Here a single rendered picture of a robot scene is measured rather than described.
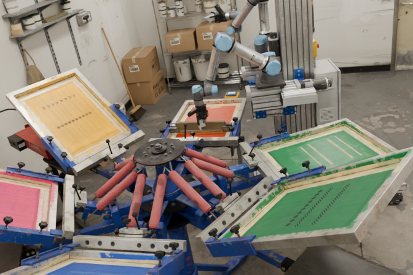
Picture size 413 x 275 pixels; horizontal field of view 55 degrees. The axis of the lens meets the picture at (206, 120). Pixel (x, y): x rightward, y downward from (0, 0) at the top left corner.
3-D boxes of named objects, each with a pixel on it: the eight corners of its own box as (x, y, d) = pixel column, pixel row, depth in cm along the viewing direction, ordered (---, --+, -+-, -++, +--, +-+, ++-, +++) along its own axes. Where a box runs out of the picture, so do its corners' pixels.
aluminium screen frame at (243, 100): (186, 104, 380) (185, 100, 379) (247, 101, 365) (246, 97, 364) (160, 146, 312) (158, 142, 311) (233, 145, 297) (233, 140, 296)
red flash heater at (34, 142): (16, 143, 345) (11, 131, 340) (63, 121, 373) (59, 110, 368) (49, 162, 305) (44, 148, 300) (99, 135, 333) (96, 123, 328)
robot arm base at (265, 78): (277, 75, 326) (276, 64, 322) (280, 82, 313) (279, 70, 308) (259, 78, 327) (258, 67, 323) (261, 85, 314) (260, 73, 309)
